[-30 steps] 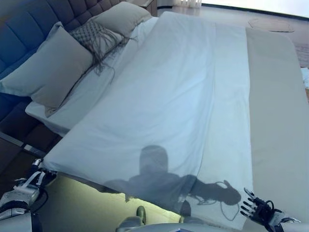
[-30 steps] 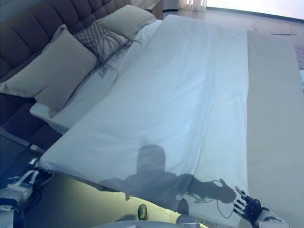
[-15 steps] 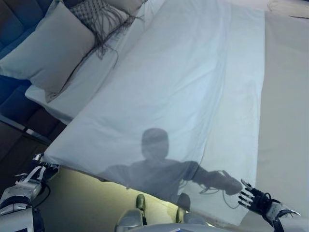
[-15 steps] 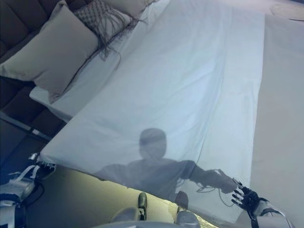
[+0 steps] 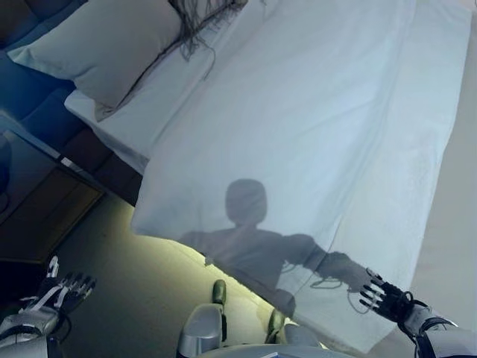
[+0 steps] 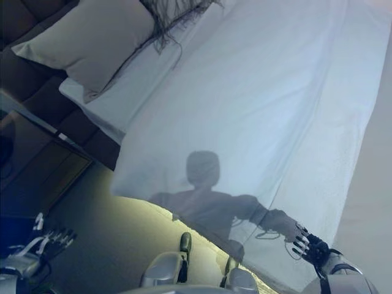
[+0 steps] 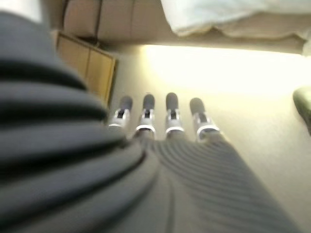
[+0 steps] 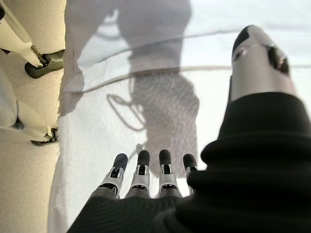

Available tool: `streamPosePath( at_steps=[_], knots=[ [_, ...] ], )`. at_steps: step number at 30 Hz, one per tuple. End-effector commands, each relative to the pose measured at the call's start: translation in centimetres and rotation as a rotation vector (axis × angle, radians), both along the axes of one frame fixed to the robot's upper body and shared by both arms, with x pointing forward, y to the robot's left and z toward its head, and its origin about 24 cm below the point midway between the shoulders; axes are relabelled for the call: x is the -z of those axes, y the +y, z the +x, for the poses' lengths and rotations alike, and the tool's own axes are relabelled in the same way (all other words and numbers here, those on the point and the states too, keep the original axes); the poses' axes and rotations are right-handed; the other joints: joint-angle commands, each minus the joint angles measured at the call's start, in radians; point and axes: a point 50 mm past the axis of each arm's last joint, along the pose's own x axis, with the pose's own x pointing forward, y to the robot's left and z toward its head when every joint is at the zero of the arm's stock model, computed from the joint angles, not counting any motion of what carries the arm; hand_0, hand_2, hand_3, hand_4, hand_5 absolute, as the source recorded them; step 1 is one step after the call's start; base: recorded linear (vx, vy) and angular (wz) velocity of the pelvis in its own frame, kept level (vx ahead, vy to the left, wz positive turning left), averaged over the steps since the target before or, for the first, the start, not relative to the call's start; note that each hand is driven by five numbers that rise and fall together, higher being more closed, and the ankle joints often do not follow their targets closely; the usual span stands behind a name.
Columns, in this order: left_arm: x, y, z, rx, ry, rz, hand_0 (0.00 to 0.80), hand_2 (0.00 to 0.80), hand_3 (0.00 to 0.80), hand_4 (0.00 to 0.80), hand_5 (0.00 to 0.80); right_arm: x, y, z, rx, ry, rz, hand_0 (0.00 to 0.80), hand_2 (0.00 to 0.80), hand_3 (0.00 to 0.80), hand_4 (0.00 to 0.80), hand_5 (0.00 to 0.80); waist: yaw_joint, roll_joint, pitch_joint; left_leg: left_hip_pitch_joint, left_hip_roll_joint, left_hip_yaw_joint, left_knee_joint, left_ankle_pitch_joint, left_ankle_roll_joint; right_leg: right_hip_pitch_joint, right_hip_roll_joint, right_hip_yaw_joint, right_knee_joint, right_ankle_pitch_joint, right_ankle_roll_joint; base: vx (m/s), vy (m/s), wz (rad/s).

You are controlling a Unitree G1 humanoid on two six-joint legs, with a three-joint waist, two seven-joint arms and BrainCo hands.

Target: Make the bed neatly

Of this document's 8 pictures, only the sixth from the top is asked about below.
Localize dark right robot hand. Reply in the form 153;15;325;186
290;222;332;262

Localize fringed patterned cushion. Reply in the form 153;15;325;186
139;0;225;72

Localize grey robot torso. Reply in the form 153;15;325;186
121;283;270;294

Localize beige pillow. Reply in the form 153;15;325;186
10;0;156;105

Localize dark wooden nightstand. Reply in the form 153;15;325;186
0;88;94;222

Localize silver right robot leg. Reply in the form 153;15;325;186
219;241;262;289

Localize dark left robot hand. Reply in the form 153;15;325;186
32;213;78;255

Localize brown tufted headboard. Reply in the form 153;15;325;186
0;0;127;172

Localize white towel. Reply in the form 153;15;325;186
110;0;392;292

